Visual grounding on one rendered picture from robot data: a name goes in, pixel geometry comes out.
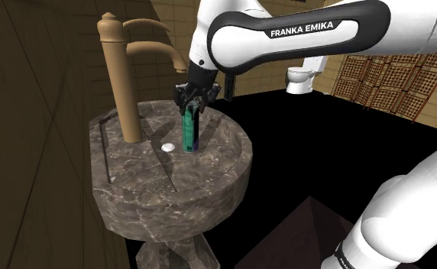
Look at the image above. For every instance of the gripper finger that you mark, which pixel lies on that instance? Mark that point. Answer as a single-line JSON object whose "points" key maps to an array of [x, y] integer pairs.
{"points": [[183, 105], [203, 104]]}

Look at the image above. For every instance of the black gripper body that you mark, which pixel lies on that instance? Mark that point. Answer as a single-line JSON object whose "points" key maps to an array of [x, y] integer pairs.
{"points": [[200, 79]]}

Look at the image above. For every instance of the green and black bottle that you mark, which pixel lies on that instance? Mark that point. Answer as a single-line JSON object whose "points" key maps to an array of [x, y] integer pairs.
{"points": [[190, 128]]}

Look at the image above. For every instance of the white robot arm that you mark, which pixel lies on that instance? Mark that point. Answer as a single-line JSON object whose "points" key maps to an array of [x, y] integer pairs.
{"points": [[397, 29]]}

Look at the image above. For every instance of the tan faucet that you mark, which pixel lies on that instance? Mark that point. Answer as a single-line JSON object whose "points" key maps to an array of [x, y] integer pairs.
{"points": [[120, 82]]}

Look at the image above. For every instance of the white toilet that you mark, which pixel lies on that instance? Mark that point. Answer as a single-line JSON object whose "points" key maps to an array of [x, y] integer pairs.
{"points": [[300, 78]]}

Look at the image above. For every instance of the dark robot stand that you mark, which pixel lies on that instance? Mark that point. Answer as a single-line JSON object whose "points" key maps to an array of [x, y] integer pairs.
{"points": [[296, 238]]}

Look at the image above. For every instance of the brown lattice folding screen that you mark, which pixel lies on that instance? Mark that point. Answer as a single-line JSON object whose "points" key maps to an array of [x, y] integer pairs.
{"points": [[393, 83]]}

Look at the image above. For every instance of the brown marble pedestal sink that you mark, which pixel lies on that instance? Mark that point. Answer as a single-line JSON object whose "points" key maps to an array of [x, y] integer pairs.
{"points": [[173, 186]]}

